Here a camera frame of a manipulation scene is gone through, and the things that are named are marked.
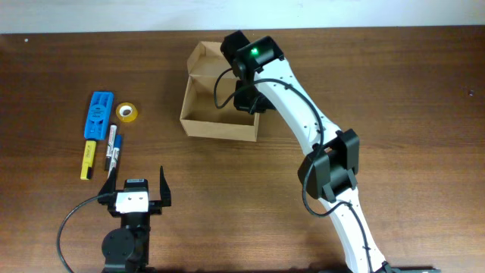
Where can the yellow tape roll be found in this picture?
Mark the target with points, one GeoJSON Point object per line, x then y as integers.
{"type": "Point", "coordinates": [127, 112]}

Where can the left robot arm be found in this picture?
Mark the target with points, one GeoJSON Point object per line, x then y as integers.
{"type": "Point", "coordinates": [126, 249]}

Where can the blue whiteboard duster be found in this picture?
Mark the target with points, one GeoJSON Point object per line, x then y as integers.
{"type": "Point", "coordinates": [99, 113]}

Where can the cardboard box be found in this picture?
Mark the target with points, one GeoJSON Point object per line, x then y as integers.
{"type": "Point", "coordinates": [209, 85]}

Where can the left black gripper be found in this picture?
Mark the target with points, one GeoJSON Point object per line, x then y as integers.
{"type": "Point", "coordinates": [155, 206]}

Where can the blue whiteboard marker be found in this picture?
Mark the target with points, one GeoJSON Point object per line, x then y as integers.
{"type": "Point", "coordinates": [115, 154]}

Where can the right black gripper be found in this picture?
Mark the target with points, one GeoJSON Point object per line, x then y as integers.
{"type": "Point", "coordinates": [240, 101]}

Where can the yellow highlighter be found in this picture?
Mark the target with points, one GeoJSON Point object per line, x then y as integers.
{"type": "Point", "coordinates": [88, 160]}

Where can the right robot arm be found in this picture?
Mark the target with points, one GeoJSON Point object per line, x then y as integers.
{"type": "Point", "coordinates": [328, 173]}

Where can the black whiteboard marker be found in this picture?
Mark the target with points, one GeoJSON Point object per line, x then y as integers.
{"type": "Point", "coordinates": [110, 145]}

